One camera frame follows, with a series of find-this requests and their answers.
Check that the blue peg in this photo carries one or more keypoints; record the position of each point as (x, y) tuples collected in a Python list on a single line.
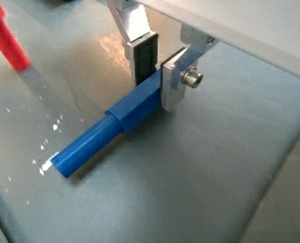
[(122, 118)]

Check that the red peg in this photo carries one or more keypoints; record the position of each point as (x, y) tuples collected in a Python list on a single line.
[(9, 47)]

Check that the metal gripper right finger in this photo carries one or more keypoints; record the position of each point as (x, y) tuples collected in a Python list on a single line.
[(179, 73)]

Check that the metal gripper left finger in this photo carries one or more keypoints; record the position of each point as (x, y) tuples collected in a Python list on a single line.
[(139, 38)]

